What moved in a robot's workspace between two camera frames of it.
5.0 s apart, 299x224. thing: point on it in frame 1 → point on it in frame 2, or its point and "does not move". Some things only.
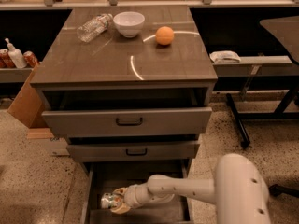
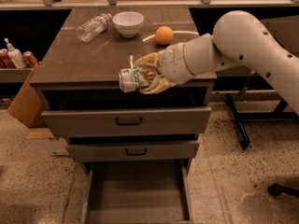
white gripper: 132,196 → 173,63
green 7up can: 107,200 → 129,79
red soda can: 6,61 does not move
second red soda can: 30,59 does not move
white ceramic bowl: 129,23 does not move
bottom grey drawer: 106,177 does not move
